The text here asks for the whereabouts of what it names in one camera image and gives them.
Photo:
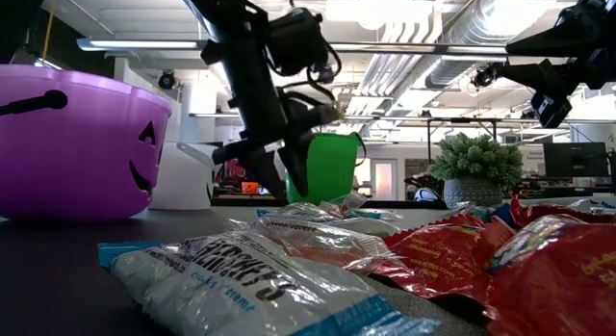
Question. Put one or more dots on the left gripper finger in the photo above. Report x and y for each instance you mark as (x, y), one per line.
(270, 174)
(300, 167)

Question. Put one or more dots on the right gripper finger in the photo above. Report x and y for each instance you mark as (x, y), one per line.
(544, 76)
(558, 44)

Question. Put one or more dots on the clear candy wrapper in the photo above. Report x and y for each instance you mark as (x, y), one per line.
(298, 212)
(349, 205)
(594, 207)

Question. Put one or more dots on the clear orange candy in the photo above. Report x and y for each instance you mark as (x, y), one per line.
(332, 251)

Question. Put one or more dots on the Hershey's white blue candy bar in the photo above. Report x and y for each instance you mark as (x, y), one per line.
(216, 297)

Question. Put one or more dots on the red Skittles packet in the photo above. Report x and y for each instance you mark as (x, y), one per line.
(553, 288)
(443, 264)

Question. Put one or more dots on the red candy packet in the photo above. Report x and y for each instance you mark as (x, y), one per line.
(544, 213)

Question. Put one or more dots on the silver candy wrapper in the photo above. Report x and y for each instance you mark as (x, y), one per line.
(467, 211)

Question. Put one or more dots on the small orange bucket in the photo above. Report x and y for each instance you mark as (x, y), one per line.
(250, 188)

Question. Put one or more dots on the green plastic bucket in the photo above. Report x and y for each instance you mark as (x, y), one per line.
(332, 172)

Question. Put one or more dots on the black ceiling spotlight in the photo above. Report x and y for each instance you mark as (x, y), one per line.
(167, 80)
(483, 77)

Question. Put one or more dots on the white pumpkin face bucket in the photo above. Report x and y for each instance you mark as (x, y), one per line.
(183, 182)

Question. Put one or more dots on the black computer monitor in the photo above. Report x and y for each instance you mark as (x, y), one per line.
(575, 160)

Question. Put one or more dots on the overhead light bar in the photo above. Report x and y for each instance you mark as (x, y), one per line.
(144, 44)

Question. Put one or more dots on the green plant in grey pot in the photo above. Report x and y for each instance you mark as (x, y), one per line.
(474, 194)

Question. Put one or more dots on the purple pumpkin face bucket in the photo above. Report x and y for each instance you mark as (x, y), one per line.
(72, 172)

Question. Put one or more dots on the black table mat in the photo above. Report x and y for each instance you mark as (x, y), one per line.
(48, 278)

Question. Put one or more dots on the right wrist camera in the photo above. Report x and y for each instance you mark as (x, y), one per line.
(553, 110)

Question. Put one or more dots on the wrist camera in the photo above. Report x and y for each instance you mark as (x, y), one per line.
(553, 110)
(298, 42)

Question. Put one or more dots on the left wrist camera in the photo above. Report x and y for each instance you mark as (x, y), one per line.
(298, 42)

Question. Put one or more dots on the silver ventilation duct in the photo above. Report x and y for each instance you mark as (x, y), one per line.
(481, 28)

